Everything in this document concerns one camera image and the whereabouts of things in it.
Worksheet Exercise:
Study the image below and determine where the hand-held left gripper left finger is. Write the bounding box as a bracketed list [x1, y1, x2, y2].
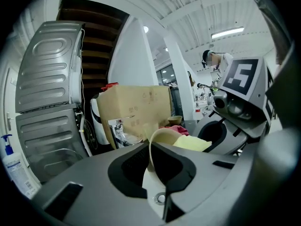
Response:
[31, 142, 165, 226]

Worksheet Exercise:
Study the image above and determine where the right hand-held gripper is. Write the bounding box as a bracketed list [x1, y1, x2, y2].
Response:
[191, 56, 276, 155]

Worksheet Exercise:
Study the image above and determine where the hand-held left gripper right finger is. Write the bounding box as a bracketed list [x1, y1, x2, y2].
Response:
[151, 141, 256, 223]

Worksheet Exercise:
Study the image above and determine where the yellow cloth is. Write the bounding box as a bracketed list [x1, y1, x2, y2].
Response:
[173, 135, 213, 153]

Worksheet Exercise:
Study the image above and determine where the small tan bowl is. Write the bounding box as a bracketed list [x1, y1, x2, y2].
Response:
[167, 115, 183, 125]

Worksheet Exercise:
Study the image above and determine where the beige plastic bowl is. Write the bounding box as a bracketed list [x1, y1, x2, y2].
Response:
[148, 128, 181, 174]

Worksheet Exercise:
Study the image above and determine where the pink rag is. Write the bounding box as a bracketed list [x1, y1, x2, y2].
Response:
[159, 125, 190, 137]

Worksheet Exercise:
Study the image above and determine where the white plastic container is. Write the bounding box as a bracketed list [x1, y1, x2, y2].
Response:
[90, 97, 111, 146]

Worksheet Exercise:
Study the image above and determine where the gray appliance with ribbed panel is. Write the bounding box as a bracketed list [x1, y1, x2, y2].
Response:
[15, 104, 92, 184]

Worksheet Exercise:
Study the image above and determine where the white pump lotion bottle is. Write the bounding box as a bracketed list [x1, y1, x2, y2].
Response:
[1, 134, 42, 199]

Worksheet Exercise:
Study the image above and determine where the cardboard box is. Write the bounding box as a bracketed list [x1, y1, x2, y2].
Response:
[96, 85, 174, 149]

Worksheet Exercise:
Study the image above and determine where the red plastic item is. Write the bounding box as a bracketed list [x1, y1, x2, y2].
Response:
[101, 82, 119, 92]

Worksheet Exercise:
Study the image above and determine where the long ceiling light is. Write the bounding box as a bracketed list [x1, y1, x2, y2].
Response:
[211, 26, 245, 40]

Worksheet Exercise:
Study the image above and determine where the white door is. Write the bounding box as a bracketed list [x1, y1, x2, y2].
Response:
[3, 67, 18, 137]

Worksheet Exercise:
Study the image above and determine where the gray appliance with oval embossing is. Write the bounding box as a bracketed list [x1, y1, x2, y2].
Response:
[15, 20, 86, 114]

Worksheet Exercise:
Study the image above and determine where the white drain hose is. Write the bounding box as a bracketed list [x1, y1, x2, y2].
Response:
[79, 112, 94, 158]

